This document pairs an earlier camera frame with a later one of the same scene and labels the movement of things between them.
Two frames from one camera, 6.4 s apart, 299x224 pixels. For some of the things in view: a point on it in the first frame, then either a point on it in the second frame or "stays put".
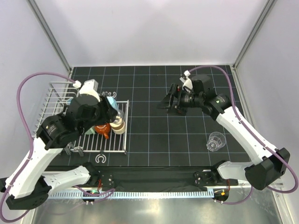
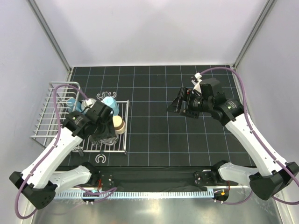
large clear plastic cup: x=216 y=141 → x=109 y=141
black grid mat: x=159 y=137 stays put
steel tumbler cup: x=118 y=126 stays put
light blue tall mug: x=112 y=102 stays put
